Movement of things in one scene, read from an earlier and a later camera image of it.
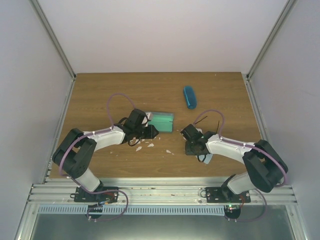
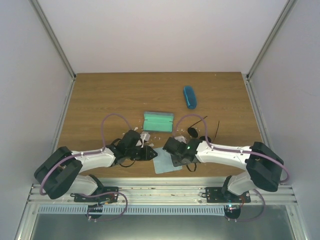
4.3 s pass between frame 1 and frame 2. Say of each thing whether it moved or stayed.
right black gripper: moved
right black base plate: stayed
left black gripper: moved
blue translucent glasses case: stayed
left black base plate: stayed
